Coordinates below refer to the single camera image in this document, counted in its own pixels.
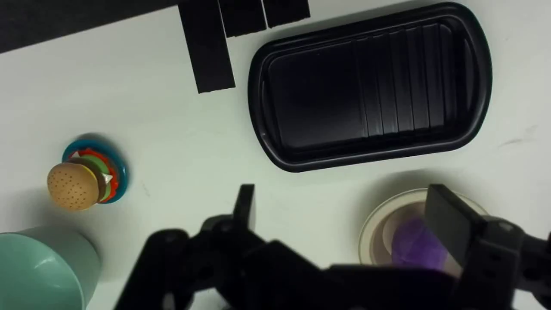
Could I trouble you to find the black tape strips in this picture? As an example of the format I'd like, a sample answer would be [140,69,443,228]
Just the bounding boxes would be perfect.
[178,0,311,93]

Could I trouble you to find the toy hamburger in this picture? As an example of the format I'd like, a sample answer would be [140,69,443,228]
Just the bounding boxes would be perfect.
[47,154,116,211]

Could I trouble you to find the small blue round plate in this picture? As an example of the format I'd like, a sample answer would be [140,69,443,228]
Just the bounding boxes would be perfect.
[63,135,130,205]

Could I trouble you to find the black rectangular plastic tray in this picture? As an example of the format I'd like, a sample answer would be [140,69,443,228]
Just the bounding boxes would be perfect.
[249,2,493,173]

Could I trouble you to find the purple plush toy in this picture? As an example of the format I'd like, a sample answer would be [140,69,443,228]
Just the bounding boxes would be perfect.
[392,217,449,269]

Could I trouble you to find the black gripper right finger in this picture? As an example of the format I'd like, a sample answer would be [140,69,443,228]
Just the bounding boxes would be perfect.
[424,185,551,310]

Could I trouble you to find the beige round plate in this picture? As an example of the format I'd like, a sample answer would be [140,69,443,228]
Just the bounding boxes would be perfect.
[359,188,462,276]

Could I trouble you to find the mint green cup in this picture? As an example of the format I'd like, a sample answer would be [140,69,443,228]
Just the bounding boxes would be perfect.
[0,230,101,310]

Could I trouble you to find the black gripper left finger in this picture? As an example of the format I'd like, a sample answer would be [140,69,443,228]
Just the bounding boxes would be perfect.
[116,185,323,310]

